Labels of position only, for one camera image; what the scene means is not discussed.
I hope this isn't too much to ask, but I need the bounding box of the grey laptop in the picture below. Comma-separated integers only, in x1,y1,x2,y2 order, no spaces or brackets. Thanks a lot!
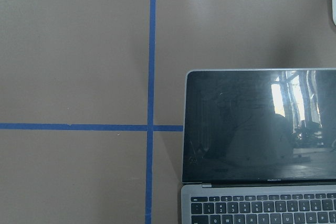
181,69,335,223

